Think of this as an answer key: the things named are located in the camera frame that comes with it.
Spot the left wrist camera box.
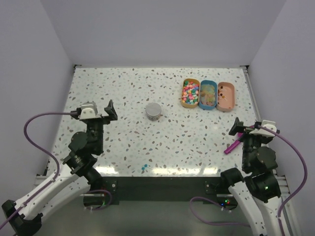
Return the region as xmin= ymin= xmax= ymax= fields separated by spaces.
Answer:
xmin=71 ymin=102 xmax=101 ymax=120

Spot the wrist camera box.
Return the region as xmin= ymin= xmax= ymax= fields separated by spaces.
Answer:
xmin=249 ymin=119 xmax=280 ymax=138
xmin=71 ymin=102 xmax=101 ymax=120

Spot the pink tray of lollipops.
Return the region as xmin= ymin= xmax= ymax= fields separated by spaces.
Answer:
xmin=216 ymin=82 xmax=235 ymax=112

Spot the magenta plastic scoop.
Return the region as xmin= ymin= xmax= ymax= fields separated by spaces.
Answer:
xmin=223 ymin=133 xmax=242 ymax=155

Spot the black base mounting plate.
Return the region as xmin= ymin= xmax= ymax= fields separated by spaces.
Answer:
xmin=83 ymin=177 xmax=238 ymax=210

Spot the aluminium front frame rail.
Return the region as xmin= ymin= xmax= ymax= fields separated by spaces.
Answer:
xmin=35 ymin=173 xmax=290 ymax=205

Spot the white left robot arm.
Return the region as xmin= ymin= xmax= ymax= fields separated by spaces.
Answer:
xmin=1 ymin=100 xmax=118 ymax=236

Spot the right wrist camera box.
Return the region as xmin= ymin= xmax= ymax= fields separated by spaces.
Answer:
xmin=249 ymin=119 xmax=280 ymax=138

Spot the clear glass jar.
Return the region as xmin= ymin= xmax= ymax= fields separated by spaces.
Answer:
xmin=146 ymin=110 xmax=161 ymax=121

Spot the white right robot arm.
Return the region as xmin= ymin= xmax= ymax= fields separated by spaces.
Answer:
xmin=219 ymin=118 xmax=291 ymax=236

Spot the round silver jar lid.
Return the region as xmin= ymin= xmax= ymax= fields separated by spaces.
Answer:
xmin=145 ymin=103 xmax=161 ymax=111

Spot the blue tray of wrapped candies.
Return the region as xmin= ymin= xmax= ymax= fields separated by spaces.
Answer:
xmin=198 ymin=80 xmax=218 ymax=110

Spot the tan tray of star candies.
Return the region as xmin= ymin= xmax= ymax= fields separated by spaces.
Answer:
xmin=181 ymin=78 xmax=200 ymax=108

